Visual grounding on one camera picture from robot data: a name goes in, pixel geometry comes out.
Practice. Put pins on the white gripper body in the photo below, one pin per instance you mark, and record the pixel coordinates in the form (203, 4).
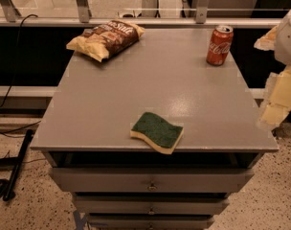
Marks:
(288, 40)

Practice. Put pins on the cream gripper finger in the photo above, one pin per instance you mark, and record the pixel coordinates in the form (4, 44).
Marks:
(276, 104)
(267, 41)

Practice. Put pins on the red coke can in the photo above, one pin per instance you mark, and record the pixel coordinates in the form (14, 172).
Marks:
(220, 44)

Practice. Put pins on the brown chip bag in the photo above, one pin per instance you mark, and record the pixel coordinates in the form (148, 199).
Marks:
(106, 40)

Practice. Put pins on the green yellow sponge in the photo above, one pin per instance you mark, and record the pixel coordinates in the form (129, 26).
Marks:
(157, 132)

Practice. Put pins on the grey drawer cabinet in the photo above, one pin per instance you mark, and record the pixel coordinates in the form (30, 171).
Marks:
(88, 121)

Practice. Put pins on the middle grey drawer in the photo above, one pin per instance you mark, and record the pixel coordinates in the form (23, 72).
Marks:
(150, 205)

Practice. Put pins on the grey drawer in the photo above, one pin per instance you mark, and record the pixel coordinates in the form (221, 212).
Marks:
(150, 222)
(150, 180)
(150, 205)

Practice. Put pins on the bottom grey drawer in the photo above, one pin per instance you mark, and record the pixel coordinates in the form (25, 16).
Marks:
(150, 222)

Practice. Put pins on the top grey drawer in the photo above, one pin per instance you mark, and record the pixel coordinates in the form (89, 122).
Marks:
(150, 180)

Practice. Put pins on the black stand base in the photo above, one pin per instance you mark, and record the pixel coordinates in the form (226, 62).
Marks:
(14, 164)

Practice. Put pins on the metal railing frame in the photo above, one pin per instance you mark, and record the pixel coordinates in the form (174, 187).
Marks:
(150, 13)

